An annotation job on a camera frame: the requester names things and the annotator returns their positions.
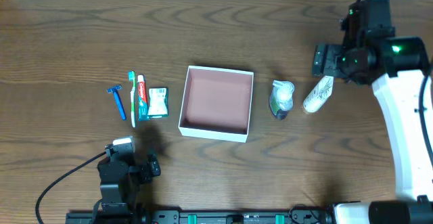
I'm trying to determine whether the white floral lotion tube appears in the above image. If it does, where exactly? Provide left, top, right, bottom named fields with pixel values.
left=302, top=76, right=334, bottom=114

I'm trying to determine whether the blue disposable razor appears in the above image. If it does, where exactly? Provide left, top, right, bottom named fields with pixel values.
left=107, top=85, right=127, bottom=120

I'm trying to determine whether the clear pump soap bottle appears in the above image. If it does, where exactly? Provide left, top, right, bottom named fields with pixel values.
left=269, top=80, right=295, bottom=120

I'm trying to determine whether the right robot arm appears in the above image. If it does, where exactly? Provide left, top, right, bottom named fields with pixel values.
left=312, top=0, right=432, bottom=223

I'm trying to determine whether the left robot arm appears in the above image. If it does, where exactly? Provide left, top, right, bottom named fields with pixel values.
left=90, top=143, right=161, bottom=223

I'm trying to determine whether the red and teal toothpaste tube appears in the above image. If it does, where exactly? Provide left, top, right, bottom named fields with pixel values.
left=137, top=74, right=150, bottom=121

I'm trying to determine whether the green and white soap packet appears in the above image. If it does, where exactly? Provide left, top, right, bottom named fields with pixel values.
left=148, top=87, right=168, bottom=118

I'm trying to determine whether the green and white toothbrush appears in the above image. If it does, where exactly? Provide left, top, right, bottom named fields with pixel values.
left=129, top=70, right=136, bottom=128

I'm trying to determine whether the white box with pink interior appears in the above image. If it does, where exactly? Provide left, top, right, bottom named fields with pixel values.
left=178, top=66, right=254, bottom=143

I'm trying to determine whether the black mounting rail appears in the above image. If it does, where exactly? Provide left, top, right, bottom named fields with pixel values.
left=65, top=208, right=334, bottom=224

